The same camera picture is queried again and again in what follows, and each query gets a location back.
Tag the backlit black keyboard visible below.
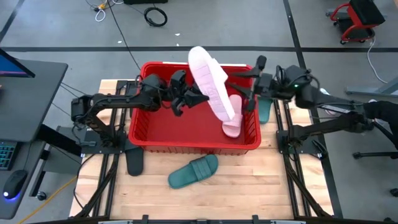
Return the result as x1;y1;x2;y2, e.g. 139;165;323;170
0;141;16;171

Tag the white floor cable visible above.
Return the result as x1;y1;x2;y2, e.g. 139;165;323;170
366;37;389;85

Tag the black computer mouse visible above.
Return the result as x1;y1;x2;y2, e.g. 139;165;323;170
2;169;28;200

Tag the black aluminium rig frame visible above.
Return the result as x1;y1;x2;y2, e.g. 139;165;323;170
70;79;345;224

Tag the black foam slide sandal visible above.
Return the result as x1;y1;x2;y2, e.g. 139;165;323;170
124;146;145;177

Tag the green foam slide sandal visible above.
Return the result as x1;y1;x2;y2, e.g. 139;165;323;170
257;96;274;124
167;154;220;190

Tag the red ribbed plastic bin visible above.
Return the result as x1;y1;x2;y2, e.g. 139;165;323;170
127;61;262;156

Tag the pink foam slide sandal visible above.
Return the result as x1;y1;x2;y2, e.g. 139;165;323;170
187;45;237;122
221;94;244;139

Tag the black computer desk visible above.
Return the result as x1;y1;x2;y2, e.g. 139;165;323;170
0;57;69;220

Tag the red rolling creeper stool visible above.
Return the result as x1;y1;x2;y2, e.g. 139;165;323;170
325;0;386;45

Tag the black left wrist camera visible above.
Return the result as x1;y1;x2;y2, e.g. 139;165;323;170
170;70;187;91

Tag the long black floor cable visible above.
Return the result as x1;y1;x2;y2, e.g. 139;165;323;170
105;0;142;71

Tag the yellow floor cable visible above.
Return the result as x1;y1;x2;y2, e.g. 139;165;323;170
17;175;78;224

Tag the coiled black cable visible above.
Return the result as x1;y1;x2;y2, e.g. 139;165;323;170
143;6;169;27

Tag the black chair star base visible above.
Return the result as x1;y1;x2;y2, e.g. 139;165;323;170
353;118;398;162

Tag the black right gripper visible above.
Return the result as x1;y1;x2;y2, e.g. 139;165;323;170
231;55;276;112

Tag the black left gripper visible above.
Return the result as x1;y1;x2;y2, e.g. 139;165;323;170
169;83;210;118

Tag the computer monitor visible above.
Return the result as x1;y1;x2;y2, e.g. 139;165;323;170
0;48;36;78

